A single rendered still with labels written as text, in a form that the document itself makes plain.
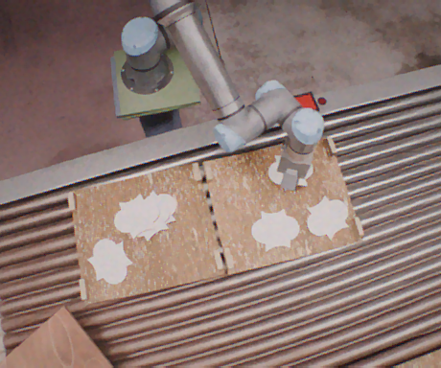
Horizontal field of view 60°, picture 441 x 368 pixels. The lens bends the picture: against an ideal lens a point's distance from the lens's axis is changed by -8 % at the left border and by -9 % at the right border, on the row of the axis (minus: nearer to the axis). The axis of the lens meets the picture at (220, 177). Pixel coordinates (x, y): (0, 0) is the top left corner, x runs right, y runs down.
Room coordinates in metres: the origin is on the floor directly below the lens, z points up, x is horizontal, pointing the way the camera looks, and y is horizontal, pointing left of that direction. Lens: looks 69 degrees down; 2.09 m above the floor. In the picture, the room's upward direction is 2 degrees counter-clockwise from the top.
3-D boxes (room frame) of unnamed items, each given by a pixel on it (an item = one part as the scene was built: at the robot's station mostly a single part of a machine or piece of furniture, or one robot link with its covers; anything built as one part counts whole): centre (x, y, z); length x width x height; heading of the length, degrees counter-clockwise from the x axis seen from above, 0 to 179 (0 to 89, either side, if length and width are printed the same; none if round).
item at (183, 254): (0.29, 0.23, 0.93); 0.41 x 0.35 x 0.02; 102
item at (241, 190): (0.37, -0.18, 0.93); 0.41 x 0.35 x 0.02; 101
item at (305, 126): (0.46, -0.21, 1.21); 0.09 x 0.08 x 0.11; 35
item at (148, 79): (0.87, 0.25, 0.96); 0.15 x 0.15 x 0.10
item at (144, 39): (0.87, 0.24, 1.07); 0.13 x 0.12 x 0.14; 125
